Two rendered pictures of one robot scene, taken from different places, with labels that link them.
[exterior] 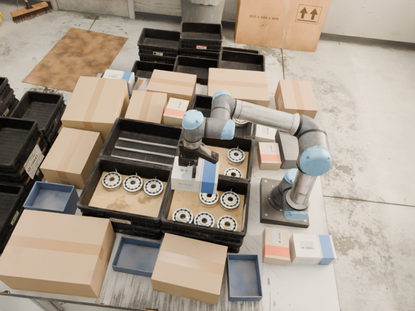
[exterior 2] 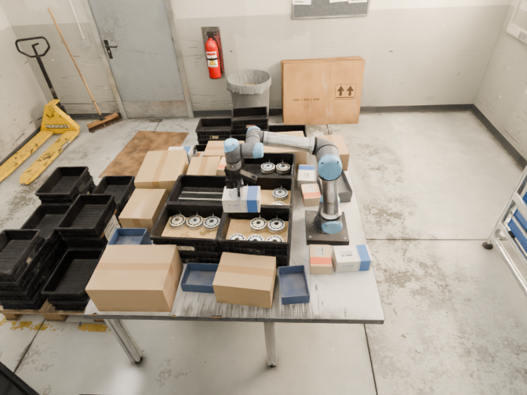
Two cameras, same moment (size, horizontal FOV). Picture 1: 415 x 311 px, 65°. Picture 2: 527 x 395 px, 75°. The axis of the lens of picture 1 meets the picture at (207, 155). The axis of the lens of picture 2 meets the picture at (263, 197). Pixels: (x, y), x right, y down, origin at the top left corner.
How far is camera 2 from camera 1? 63 cm
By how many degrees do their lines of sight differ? 12
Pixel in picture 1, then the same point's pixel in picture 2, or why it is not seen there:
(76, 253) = (150, 269)
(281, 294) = (328, 295)
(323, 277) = (365, 280)
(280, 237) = (322, 251)
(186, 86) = not seen: hidden behind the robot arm
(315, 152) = (327, 157)
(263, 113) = (285, 138)
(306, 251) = (346, 258)
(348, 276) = (408, 305)
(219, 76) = not seen: hidden behind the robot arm
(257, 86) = not seen: hidden behind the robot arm
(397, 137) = (443, 183)
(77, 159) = (148, 209)
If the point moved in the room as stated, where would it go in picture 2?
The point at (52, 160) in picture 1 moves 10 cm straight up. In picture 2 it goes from (129, 211) to (123, 200)
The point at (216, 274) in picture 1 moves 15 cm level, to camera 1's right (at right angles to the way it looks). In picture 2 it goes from (267, 277) to (296, 277)
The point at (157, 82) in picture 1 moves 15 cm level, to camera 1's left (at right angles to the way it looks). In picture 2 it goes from (211, 149) to (193, 150)
